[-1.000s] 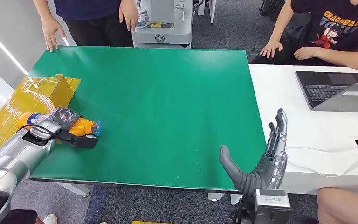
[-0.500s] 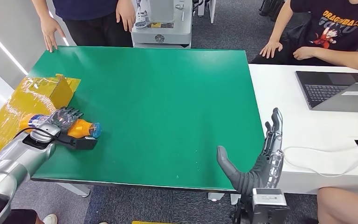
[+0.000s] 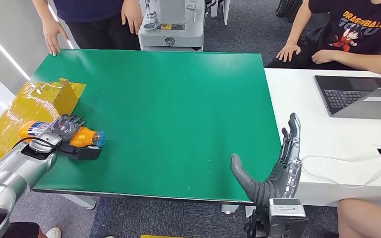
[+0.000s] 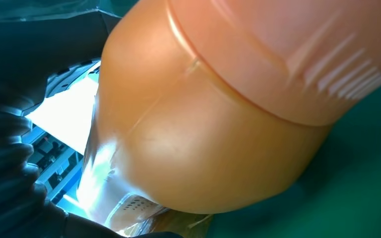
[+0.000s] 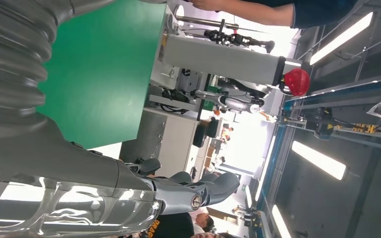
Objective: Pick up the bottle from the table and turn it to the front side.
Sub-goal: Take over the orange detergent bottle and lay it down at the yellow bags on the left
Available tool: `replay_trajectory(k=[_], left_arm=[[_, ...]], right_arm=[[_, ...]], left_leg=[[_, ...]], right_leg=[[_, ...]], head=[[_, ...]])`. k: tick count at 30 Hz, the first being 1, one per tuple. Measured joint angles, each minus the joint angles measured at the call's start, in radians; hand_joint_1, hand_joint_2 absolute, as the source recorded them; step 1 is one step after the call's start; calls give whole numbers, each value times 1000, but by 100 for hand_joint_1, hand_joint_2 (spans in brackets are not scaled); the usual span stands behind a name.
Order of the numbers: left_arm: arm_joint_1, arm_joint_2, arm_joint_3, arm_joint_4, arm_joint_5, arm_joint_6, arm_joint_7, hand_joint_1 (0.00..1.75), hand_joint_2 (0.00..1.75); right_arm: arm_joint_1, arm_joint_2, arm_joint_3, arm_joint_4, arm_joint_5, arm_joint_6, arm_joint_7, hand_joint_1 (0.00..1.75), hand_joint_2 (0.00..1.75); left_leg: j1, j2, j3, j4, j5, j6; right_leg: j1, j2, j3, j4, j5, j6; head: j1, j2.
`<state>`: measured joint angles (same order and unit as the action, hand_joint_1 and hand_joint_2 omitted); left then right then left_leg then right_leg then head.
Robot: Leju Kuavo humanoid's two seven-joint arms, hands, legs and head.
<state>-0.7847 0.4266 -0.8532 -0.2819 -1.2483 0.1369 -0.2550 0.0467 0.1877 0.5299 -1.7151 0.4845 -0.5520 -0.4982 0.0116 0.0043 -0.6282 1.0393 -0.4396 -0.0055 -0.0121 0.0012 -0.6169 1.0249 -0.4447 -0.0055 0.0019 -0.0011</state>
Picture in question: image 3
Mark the white shoe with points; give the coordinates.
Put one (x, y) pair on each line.
(53, 234)

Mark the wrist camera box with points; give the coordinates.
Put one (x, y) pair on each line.
(287, 216)
(85, 153)

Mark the yellow flat object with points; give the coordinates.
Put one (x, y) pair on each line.
(161, 236)

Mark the white office desk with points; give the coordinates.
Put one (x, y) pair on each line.
(226, 13)

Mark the person's hand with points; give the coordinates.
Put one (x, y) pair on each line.
(132, 14)
(53, 34)
(323, 56)
(288, 52)

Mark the person's right hand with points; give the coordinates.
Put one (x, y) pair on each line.
(288, 52)
(53, 34)

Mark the person's left hand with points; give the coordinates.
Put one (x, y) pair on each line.
(132, 14)
(323, 56)

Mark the yellow taped cardboard box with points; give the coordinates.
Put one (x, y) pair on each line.
(19, 108)

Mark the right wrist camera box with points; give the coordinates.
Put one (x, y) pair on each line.
(287, 216)

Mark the person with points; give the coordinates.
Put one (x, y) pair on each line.
(368, 33)
(92, 16)
(368, 220)
(24, 231)

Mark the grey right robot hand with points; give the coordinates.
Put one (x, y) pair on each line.
(259, 192)

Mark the white machine base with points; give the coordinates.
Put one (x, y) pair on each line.
(174, 36)

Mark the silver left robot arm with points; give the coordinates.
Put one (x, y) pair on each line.
(16, 170)

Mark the orange plastic bottle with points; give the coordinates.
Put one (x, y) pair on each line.
(83, 138)

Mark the black bulky object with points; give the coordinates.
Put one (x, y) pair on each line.
(284, 7)

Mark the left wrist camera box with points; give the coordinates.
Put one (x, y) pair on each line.
(85, 153)

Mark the green table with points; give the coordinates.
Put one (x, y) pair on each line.
(161, 124)

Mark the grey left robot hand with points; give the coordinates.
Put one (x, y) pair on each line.
(65, 126)

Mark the white table foot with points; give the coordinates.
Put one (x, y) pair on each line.
(78, 202)
(230, 209)

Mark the grey laptop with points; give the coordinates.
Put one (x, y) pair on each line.
(345, 97)

